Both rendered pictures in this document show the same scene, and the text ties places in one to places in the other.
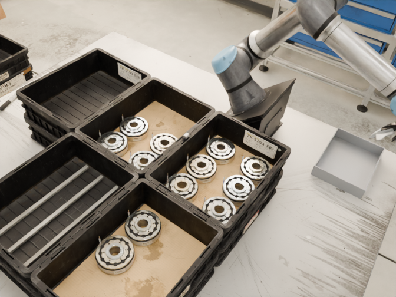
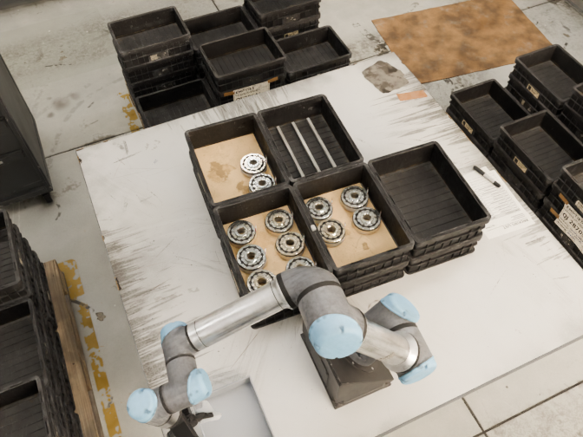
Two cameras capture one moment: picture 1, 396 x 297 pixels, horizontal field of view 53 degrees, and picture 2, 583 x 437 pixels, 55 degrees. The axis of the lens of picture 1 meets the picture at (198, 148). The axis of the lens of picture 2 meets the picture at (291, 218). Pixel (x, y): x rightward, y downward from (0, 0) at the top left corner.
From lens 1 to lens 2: 190 cm
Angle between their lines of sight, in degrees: 70
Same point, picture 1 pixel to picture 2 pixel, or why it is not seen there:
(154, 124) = (368, 242)
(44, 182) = (341, 153)
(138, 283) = (227, 172)
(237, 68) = (376, 310)
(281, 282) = (180, 277)
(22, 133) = not seen: hidden behind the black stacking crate
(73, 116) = (410, 189)
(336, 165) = (242, 417)
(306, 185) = (241, 364)
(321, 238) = not seen: hidden behind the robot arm
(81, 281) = (249, 148)
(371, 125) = not seen: outside the picture
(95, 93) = (437, 215)
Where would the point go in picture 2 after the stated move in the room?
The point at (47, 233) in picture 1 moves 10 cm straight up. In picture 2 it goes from (296, 143) to (296, 126)
